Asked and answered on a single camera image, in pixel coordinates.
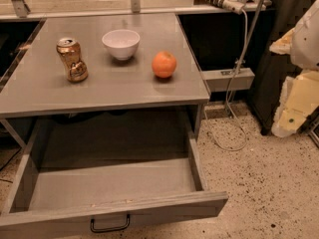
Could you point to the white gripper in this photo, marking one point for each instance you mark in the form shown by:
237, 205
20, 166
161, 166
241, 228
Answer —
307, 40

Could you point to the crushed orange soda can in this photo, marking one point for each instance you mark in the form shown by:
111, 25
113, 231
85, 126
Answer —
69, 51

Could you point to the grey open drawer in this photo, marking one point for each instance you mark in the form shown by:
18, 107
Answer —
144, 163

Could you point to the dark cabinet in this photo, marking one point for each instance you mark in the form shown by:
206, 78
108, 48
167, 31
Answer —
271, 69

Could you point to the orange fruit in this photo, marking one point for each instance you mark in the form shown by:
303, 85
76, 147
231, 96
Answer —
164, 64

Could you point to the white ceramic bowl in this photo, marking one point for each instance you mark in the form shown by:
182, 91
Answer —
121, 44

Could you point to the grey cabinet counter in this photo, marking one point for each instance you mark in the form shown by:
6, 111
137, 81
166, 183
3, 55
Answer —
39, 86

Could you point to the grey side shelf bracket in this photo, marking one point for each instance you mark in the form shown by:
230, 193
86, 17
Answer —
222, 80

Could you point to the black drawer handle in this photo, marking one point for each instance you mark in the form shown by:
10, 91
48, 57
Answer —
107, 225

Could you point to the metal rail frame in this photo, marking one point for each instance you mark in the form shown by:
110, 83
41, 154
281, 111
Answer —
133, 4

